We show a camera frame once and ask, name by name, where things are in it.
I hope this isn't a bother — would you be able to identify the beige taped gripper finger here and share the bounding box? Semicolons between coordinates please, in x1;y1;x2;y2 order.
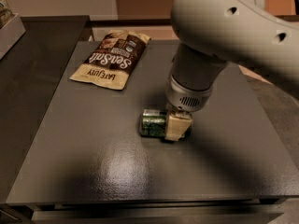
165;110;192;141

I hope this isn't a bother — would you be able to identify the green soda can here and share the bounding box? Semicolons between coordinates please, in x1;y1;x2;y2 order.
138;108;192;139

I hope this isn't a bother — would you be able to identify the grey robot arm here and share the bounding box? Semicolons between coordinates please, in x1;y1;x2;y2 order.
165;0;299;141

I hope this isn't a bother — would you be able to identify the brown sea salt chip bag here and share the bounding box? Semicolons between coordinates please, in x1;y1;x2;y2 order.
70;30;150;91

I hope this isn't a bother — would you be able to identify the dark side table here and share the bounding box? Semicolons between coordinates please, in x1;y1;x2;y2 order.
0;15;90;205

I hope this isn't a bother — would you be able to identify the white box at left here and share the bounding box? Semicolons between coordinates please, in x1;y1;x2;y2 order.
0;14;26;60

